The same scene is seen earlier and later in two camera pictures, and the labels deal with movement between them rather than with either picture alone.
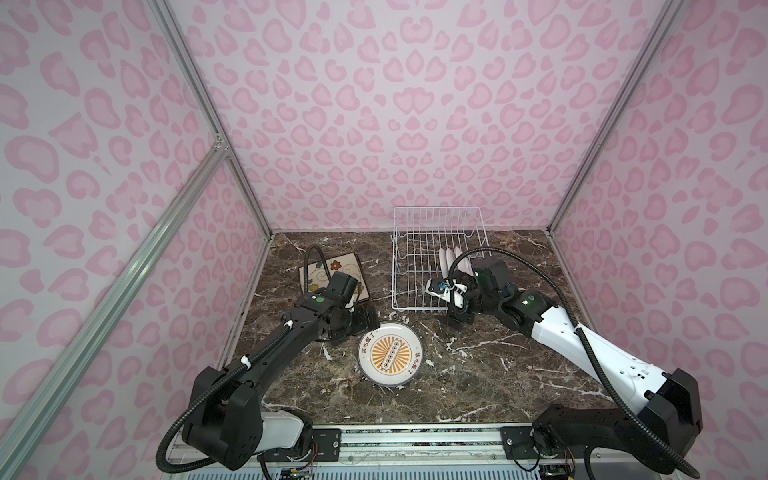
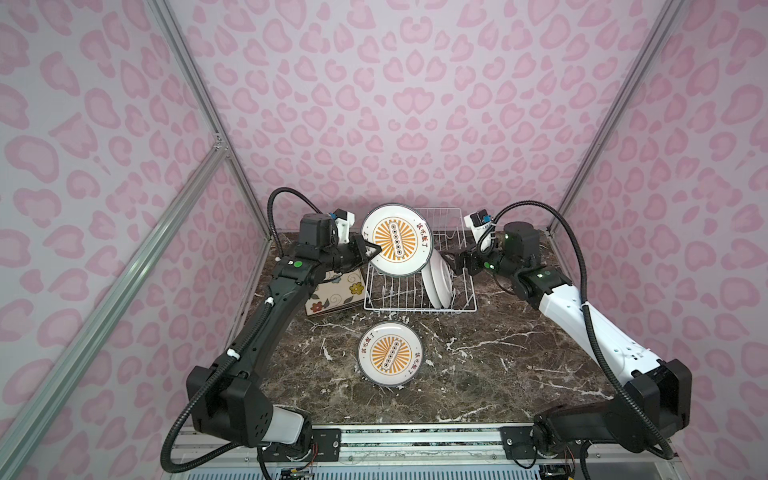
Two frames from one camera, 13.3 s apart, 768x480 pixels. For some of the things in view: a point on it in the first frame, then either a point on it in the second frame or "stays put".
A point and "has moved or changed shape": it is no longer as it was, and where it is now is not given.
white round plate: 390,355 stays put
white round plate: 444,262 has moved or changed shape
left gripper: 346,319 to 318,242
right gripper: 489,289 to 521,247
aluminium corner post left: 208,105 stays put
